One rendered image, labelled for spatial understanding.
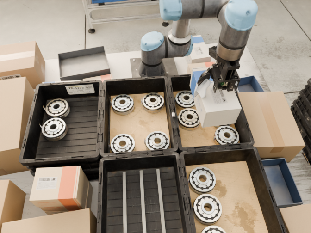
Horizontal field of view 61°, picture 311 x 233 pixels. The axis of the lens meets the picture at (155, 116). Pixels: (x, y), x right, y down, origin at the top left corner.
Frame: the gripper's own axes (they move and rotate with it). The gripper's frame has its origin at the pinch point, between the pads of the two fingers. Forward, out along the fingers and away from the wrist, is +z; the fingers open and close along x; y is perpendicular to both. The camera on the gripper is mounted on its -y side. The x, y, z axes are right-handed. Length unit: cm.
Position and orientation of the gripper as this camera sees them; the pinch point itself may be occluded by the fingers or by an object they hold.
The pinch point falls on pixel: (214, 92)
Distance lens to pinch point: 95.6
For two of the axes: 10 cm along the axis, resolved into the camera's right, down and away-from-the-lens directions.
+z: 0.0, 5.7, 8.2
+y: 1.4, 8.1, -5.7
